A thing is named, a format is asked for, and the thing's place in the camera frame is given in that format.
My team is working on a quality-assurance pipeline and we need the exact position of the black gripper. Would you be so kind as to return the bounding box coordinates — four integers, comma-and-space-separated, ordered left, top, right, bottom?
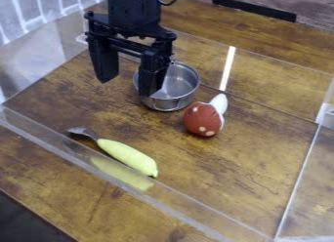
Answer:
83, 0, 177, 97

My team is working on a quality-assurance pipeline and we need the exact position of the silver metal pot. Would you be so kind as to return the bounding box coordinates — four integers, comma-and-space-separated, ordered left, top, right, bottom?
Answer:
139, 60, 201, 112

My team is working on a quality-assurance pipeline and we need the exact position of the red white toy mushroom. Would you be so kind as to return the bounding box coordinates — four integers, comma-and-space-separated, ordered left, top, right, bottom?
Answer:
183, 94, 229, 137

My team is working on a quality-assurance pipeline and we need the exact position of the black strip on table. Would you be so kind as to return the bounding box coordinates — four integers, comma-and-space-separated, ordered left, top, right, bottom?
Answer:
211, 0, 298, 22

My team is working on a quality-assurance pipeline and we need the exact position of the clear acrylic front barrier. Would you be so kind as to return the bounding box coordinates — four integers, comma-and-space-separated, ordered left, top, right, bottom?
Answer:
0, 104, 276, 242

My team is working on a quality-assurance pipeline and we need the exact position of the yellow handled metal spoon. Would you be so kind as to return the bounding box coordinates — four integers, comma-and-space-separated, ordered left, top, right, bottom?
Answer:
67, 127, 159, 178

